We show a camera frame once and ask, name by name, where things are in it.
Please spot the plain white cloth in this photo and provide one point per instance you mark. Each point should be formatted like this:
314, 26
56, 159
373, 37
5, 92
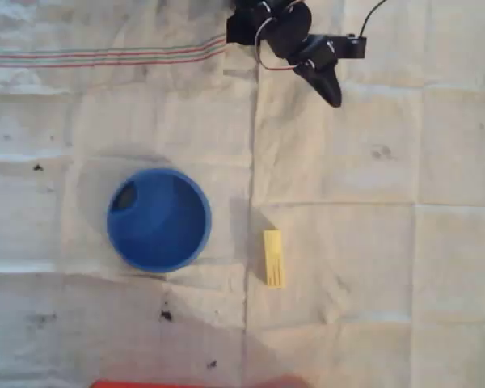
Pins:
388, 202

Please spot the white cloth with coloured stripes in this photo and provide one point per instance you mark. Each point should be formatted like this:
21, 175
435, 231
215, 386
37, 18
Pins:
105, 121

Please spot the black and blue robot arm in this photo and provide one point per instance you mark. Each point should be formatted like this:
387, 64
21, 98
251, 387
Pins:
287, 24

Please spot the blue plastic bowl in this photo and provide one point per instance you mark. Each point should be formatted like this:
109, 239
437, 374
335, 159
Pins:
157, 226

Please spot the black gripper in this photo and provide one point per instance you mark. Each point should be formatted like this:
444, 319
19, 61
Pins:
322, 69

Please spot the yellow rectangular block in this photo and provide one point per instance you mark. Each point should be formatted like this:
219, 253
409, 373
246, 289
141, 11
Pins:
274, 258

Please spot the red flat object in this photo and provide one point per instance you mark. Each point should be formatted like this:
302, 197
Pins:
198, 383

